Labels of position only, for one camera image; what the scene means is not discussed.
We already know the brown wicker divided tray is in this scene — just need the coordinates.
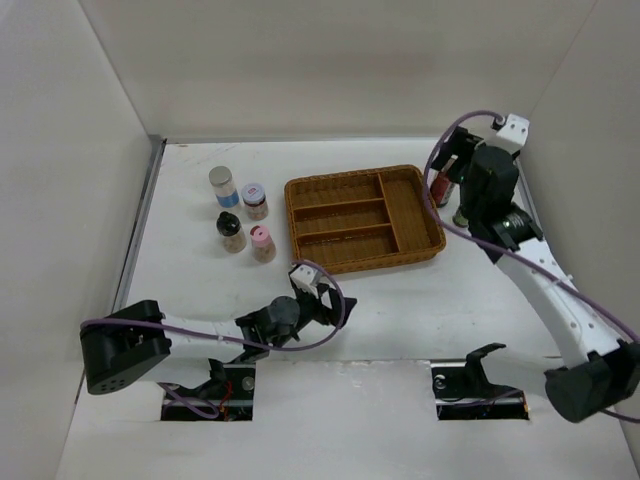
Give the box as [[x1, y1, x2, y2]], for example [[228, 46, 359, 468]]
[[284, 165, 446, 274]]

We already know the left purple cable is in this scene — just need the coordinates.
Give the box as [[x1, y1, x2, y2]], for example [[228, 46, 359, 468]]
[[79, 259, 351, 354]]

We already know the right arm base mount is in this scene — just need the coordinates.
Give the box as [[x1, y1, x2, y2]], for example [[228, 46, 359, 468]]
[[430, 343, 529, 421]]

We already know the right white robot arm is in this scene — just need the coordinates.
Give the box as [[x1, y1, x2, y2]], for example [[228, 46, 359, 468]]
[[425, 121, 639, 423]]

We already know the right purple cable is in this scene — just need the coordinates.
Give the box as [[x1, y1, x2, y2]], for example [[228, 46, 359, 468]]
[[422, 110, 640, 424]]

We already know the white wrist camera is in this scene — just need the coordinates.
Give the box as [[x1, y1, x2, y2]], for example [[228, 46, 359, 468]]
[[289, 265, 321, 296], [488, 114, 530, 154]]

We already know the red-white-lid spice jar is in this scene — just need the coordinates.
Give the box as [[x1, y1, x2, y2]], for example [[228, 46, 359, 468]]
[[241, 183, 268, 221]]

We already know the green-label yellow-cap sauce bottle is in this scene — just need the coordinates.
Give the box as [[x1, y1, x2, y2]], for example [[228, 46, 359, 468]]
[[452, 204, 469, 229]]

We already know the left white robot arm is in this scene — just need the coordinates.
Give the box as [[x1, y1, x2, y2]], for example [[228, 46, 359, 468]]
[[80, 284, 357, 400]]

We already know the pink-cap spice shaker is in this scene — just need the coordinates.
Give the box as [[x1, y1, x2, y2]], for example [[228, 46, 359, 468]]
[[250, 225, 277, 263]]

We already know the silver-lid blue-label jar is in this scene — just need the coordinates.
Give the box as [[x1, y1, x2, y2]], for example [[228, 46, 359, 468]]
[[209, 166, 239, 209]]

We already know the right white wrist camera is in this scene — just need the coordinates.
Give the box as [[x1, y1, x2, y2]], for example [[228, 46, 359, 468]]
[[488, 114, 530, 154]]

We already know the black-cap spice shaker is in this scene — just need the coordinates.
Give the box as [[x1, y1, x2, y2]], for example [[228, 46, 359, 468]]
[[216, 211, 246, 254]]

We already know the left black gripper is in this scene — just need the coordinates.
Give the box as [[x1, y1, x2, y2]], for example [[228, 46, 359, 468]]
[[272, 283, 355, 348]]

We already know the purple cable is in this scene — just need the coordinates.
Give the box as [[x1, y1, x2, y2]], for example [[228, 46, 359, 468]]
[[79, 259, 351, 354], [422, 110, 640, 424]]

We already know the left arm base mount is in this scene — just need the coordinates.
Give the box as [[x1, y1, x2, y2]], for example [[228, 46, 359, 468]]
[[160, 361, 256, 422]]

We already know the tall red-label sauce bottle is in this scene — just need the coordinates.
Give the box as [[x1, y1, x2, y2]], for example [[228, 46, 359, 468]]
[[430, 155, 457, 208]]

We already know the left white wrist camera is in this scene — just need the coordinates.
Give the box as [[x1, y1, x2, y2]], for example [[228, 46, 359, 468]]
[[289, 265, 321, 296]]

